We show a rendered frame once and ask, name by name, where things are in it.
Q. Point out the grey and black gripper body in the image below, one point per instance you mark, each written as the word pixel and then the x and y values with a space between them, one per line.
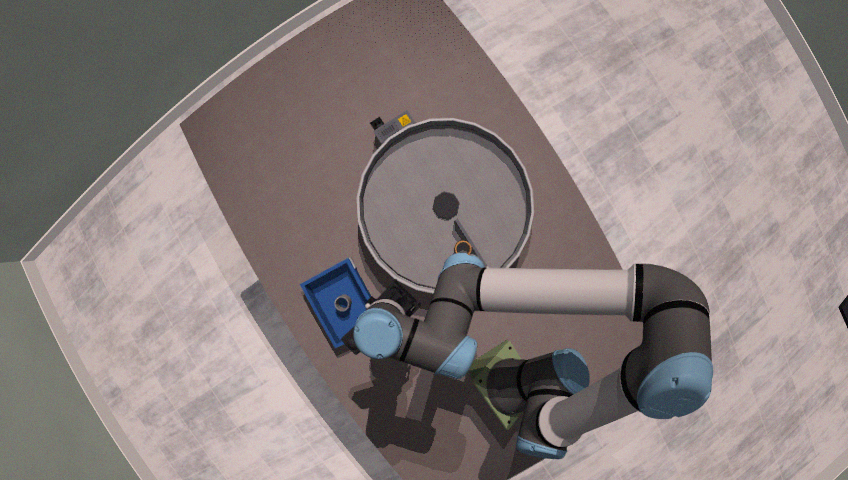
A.
pixel 404 304

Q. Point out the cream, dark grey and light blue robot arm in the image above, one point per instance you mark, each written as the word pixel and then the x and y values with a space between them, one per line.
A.
pixel 672 367

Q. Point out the blue crate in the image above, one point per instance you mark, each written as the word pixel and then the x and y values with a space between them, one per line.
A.
pixel 322 293

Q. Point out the grey round turntable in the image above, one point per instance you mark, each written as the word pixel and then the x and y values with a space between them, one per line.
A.
pixel 428 183

